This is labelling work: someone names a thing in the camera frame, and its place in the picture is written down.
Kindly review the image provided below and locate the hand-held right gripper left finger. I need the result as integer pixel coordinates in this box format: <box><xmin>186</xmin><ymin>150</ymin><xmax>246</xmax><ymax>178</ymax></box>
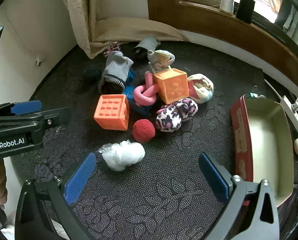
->
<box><xmin>14</xmin><ymin>152</ymin><xmax>97</xmax><ymax>240</ymax></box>

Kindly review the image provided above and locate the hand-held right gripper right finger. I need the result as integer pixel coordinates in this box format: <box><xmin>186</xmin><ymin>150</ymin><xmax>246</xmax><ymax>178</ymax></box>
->
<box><xmin>198</xmin><ymin>152</ymin><xmax>280</xmax><ymax>240</ymax></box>

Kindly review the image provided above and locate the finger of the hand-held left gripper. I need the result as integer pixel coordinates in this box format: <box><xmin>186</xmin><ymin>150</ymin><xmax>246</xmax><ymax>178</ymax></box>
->
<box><xmin>0</xmin><ymin>100</ymin><xmax>43</xmax><ymax>117</ymax></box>
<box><xmin>27</xmin><ymin>107</ymin><xmax>72</xmax><ymax>131</ymax></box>

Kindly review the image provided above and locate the white plastic bag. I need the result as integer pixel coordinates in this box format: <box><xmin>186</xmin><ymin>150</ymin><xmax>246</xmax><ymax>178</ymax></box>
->
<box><xmin>98</xmin><ymin>141</ymin><xmax>146</xmax><ymax>172</ymax></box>

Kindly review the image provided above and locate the orange rubber cube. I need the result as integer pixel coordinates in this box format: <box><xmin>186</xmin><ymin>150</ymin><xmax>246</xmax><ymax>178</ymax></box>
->
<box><xmin>153</xmin><ymin>68</ymin><xmax>190</xmax><ymax>105</ymax></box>
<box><xmin>93</xmin><ymin>94</ymin><xmax>130</xmax><ymax>131</ymax></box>

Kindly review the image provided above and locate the red rectangular tin container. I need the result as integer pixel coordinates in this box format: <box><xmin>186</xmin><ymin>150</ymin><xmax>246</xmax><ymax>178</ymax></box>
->
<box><xmin>229</xmin><ymin>94</ymin><xmax>296</xmax><ymax>208</ymax></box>

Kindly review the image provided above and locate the pink white rope toy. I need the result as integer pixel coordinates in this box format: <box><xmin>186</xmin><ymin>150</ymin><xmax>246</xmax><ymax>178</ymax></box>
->
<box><xmin>156</xmin><ymin>98</ymin><xmax>198</xmax><ymax>132</ymax></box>

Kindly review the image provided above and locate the grey sock with striped cuff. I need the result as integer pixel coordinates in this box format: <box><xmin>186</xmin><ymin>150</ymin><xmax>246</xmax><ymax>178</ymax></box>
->
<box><xmin>98</xmin><ymin>51</ymin><xmax>134</xmax><ymax>93</ymax></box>

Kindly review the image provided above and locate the blue plastic packet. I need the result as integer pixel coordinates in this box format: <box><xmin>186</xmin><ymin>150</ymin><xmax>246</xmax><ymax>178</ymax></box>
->
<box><xmin>129</xmin><ymin>104</ymin><xmax>153</xmax><ymax>116</ymax></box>
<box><xmin>121</xmin><ymin>69</ymin><xmax>137</xmax><ymax>103</ymax></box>

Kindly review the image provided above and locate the red fuzzy ball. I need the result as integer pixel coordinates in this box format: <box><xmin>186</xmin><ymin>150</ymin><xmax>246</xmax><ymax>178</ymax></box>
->
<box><xmin>132</xmin><ymin>119</ymin><xmax>156</xmax><ymax>143</ymax></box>

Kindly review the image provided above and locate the white and pink sock ball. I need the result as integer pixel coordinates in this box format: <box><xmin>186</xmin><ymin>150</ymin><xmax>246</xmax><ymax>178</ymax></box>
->
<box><xmin>188</xmin><ymin>74</ymin><xmax>214</xmax><ymax>104</ymax></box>

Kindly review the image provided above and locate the pink toy watering can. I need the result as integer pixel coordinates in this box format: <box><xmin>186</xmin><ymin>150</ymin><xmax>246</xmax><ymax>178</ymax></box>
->
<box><xmin>133</xmin><ymin>71</ymin><xmax>158</xmax><ymax>107</ymax></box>

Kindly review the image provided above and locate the black patterned table mat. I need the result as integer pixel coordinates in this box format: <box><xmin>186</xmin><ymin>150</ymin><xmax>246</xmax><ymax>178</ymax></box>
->
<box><xmin>12</xmin><ymin>41</ymin><xmax>297</xmax><ymax>240</ymax></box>

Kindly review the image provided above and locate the dark fuzzy ball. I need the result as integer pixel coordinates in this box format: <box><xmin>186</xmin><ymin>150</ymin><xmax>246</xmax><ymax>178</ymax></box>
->
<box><xmin>83</xmin><ymin>66</ymin><xmax>102</xmax><ymax>83</ymax></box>

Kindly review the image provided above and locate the teal binder clip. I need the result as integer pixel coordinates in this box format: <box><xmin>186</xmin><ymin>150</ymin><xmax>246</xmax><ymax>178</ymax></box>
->
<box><xmin>247</xmin><ymin>86</ymin><xmax>265</xmax><ymax>99</ymax></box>

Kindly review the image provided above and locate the beige curtain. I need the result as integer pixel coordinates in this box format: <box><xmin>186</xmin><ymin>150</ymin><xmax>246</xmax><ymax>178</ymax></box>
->
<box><xmin>53</xmin><ymin>0</ymin><xmax>189</xmax><ymax>60</ymax></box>

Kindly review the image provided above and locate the white power strip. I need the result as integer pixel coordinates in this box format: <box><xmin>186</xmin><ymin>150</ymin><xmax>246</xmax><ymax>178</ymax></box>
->
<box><xmin>281</xmin><ymin>95</ymin><xmax>298</xmax><ymax>130</ymax></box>

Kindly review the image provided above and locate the wooden window sill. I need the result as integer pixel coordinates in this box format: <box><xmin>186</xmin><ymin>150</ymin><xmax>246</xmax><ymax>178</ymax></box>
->
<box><xmin>146</xmin><ymin>0</ymin><xmax>298</xmax><ymax>95</ymax></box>

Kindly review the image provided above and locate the black box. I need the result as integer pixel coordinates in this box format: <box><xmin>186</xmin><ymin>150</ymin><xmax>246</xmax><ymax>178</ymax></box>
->
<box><xmin>236</xmin><ymin>0</ymin><xmax>255</xmax><ymax>24</ymax></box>

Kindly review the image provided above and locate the white power strip cable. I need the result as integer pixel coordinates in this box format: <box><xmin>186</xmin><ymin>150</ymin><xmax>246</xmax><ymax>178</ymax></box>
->
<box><xmin>264</xmin><ymin>79</ymin><xmax>284</xmax><ymax>100</ymax></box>

